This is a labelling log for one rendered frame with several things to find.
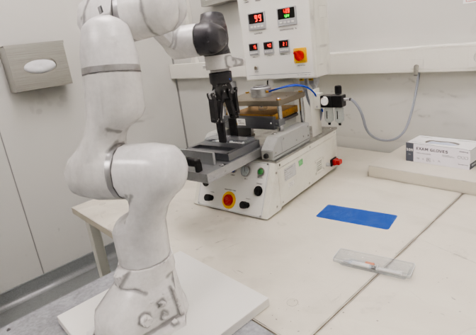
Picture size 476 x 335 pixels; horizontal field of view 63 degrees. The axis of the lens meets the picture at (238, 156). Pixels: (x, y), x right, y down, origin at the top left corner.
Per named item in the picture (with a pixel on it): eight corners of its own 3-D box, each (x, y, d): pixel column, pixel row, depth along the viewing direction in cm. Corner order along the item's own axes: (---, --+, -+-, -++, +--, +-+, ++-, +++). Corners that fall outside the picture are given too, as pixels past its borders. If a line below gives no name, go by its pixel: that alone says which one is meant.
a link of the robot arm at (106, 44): (118, 70, 68) (103, -38, 65) (44, 80, 74) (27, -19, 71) (171, 71, 86) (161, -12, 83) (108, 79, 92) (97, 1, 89)
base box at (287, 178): (271, 160, 187) (268, 125, 183) (346, 168, 164) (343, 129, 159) (194, 204, 149) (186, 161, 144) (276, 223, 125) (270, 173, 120)
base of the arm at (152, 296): (120, 376, 71) (103, 312, 67) (74, 334, 84) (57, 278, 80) (208, 307, 86) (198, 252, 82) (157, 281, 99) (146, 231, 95)
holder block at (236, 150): (216, 142, 145) (215, 136, 144) (260, 146, 133) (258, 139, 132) (184, 156, 133) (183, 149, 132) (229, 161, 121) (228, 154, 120)
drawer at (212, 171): (218, 151, 148) (215, 131, 146) (266, 156, 134) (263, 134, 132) (159, 177, 127) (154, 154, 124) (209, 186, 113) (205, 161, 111)
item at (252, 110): (255, 114, 163) (253, 91, 160) (302, 115, 149) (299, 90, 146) (229, 124, 150) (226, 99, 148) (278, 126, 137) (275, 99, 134)
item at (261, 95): (258, 110, 170) (255, 80, 166) (324, 111, 150) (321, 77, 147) (222, 124, 152) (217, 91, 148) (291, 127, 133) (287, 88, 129)
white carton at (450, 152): (420, 151, 159) (420, 134, 157) (482, 160, 142) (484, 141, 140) (405, 160, 152) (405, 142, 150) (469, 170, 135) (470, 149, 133)
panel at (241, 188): (197, 203, 147) (205, 155, 148) (262, 218, 128) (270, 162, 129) (193, 203, 146) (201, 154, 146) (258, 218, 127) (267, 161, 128)
